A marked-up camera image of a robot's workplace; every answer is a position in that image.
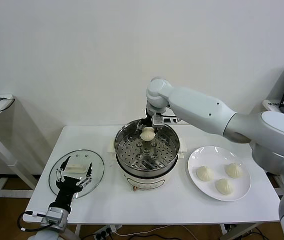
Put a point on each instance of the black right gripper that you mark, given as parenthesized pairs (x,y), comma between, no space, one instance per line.
(148,118)

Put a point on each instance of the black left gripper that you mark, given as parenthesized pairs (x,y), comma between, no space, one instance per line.
(67,183)

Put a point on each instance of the white steamed baozi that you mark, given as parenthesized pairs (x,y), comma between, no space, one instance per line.
(205,173)
(147,134)
(234,170)
(224,186)

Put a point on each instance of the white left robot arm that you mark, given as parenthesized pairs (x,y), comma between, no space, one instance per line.
(45,235)

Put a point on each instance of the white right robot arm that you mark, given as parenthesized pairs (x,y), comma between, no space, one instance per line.
(202,110)

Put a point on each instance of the steel steamer basket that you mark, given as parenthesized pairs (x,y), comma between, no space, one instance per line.
(131,152)

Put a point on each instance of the white table leg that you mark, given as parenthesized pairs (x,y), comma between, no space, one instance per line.
(224,229)
(78,230)

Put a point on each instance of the white power strip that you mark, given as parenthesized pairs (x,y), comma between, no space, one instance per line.
(106,231)

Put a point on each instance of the white round plate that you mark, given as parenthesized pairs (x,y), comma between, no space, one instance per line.
(214,155)

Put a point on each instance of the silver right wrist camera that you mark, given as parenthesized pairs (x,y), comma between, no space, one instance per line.
(158,120)

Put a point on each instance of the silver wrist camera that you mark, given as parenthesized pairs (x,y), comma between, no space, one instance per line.
(158,120)
(55,215)

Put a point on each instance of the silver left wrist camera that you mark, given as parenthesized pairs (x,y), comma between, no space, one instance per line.
(55,215)

